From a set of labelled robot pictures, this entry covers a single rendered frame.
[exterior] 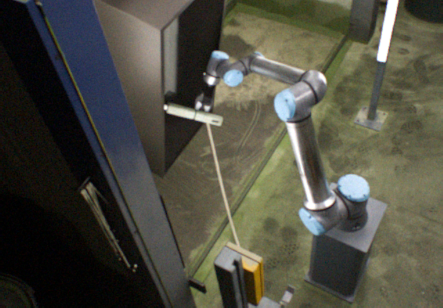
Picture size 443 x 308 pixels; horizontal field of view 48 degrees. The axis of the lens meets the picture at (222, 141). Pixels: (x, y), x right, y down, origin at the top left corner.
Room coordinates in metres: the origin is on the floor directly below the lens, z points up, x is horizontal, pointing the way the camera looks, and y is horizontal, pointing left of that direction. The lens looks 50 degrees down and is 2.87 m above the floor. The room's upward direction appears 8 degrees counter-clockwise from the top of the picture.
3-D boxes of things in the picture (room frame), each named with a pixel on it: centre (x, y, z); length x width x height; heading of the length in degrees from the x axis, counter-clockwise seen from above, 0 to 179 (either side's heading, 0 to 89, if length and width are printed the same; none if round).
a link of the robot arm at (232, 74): (1.89, -0.09, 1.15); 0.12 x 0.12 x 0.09; 26
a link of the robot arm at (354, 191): (1.27, -0.57, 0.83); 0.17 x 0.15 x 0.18; 116
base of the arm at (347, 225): (1.27, -0.58, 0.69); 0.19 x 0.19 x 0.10
